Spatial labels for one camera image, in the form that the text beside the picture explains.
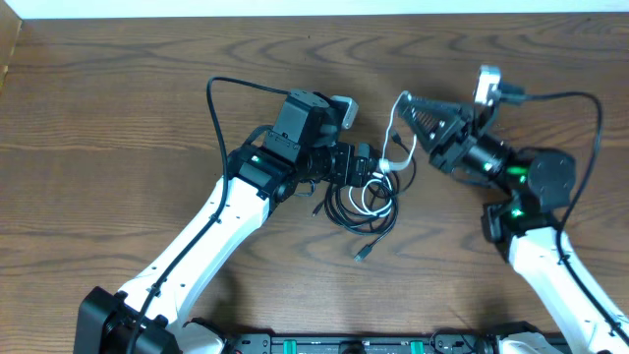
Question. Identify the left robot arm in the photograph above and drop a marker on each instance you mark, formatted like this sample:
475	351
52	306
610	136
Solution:
151	312

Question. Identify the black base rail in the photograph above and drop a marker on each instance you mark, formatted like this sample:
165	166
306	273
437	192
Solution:
443	341

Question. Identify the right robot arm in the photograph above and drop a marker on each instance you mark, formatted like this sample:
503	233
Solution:
523	228

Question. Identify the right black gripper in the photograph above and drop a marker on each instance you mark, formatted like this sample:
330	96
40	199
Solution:
450	143

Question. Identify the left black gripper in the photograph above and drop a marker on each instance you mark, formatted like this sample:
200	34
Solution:
358	171

